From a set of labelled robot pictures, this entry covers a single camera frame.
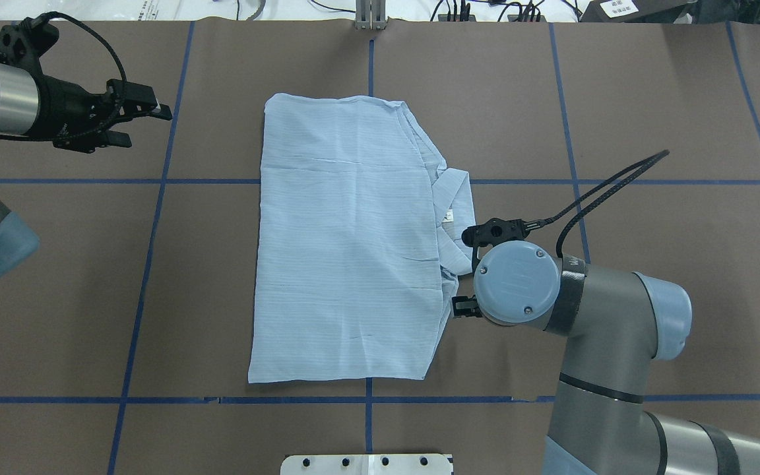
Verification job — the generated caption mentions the light blue striped shirt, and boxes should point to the light blue striped shirt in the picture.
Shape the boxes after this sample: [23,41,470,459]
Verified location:
[247,93,476,384]

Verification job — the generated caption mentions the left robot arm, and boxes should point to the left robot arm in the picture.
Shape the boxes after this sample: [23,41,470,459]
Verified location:
[0,118,171,295]

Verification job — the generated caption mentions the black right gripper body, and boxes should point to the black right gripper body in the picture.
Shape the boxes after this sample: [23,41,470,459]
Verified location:
[451,296,483,319]

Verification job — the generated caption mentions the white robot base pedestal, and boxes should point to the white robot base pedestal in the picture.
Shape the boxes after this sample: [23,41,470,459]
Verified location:
[280,453,455,474]

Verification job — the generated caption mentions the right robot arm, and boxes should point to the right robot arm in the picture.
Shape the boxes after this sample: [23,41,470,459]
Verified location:
[456,240,760,474]

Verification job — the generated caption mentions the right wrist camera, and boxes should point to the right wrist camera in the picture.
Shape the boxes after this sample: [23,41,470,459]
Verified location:
[461,218,530,249]

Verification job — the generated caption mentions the aluminium frame post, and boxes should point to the aluminium frame post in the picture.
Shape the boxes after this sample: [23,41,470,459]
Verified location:
[355,0,388,30]

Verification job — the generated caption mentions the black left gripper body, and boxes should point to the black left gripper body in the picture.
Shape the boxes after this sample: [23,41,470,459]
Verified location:
[37,75,115,154]

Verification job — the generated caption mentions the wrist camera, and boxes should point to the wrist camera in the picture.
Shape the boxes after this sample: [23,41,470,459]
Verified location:
[0,16,60,76]
[461,218,530,249]

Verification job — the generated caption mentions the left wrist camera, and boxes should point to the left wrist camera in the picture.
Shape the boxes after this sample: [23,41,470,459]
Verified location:
[0,16,60,76]

